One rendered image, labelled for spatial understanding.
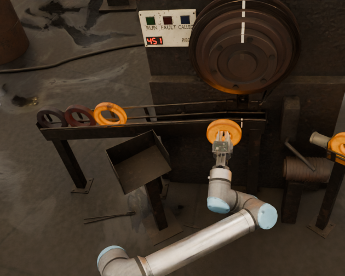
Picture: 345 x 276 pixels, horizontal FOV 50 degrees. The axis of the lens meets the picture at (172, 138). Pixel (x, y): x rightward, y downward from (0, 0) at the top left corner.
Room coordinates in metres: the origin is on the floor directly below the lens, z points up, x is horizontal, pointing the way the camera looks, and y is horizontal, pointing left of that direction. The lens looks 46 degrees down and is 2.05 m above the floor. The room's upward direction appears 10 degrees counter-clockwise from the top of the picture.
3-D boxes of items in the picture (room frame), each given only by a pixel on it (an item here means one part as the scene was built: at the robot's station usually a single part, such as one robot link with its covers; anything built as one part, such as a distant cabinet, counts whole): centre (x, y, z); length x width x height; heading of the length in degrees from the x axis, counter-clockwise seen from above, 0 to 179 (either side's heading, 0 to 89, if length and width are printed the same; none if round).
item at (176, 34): (1.55, -0.08, 1.15); 0.26 x 0.02 x 0.18; 73
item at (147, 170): (1.22, 0.18, 0.36); 0.26 x 0.20 x 0.72; 108
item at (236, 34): (1.25, -0.34, 1.11); 0.28 x 0.06 x 0.28; 73
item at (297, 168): (1.12, -0.65, 0.27); 0.22 x 0.13 x 0.53; 73
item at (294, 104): (1.29, -0.60, 0.68); 0.11 x 0.08 x 0.24; 163
